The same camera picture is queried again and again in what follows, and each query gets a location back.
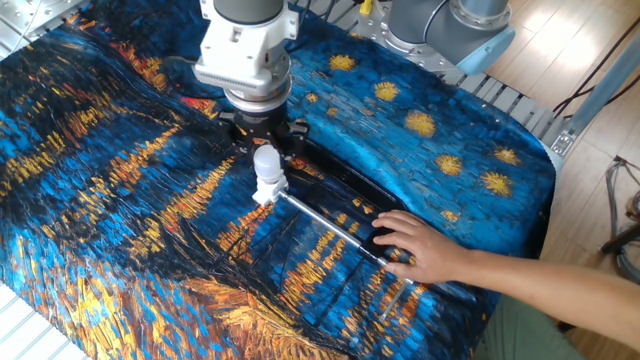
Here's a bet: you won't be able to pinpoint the person's right forearm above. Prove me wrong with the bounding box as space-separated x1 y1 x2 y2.
459 249 640 351

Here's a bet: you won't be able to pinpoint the starry night painting tablecloth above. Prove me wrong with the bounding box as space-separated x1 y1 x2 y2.
0 0 557 360

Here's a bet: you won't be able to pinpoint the aluminium frame post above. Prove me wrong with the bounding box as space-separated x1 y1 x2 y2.
564 29 640 141

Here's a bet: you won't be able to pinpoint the black stand leg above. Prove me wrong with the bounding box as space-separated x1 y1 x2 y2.
599 224 640 255

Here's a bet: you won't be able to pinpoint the thin black floor cable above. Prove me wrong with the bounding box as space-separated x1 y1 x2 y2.
552 14 640 119

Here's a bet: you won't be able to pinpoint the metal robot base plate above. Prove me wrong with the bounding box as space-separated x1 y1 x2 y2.
344 0 484 89

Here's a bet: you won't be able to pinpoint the white wrist sensor mount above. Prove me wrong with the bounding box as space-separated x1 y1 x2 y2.
192 0 301 99

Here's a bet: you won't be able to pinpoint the metal corner bracket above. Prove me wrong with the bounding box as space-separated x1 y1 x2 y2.
549 128 577 159

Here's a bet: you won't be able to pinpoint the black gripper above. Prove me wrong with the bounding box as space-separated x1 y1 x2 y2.
217 106 311 161

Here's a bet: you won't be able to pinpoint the grey cable bundle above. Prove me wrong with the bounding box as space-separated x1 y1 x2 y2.
603 155 640 286

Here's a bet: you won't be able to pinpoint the green trousers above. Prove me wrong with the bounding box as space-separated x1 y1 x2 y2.
472 293 591 360

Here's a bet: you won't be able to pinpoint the white bulb socket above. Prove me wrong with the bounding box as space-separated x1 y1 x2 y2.
251 174 290 207

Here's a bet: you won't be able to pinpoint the perforated metal plate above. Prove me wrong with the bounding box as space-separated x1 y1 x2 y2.
0 0 89 44

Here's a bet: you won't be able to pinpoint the metal lamp stand with socket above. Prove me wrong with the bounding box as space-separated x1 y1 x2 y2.
277 134 420 323

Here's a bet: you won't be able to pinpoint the white light bulb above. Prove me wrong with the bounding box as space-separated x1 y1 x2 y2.
252 144 284 184

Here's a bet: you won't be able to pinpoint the person's right hand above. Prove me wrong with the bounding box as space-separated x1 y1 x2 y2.
370 209 474 285

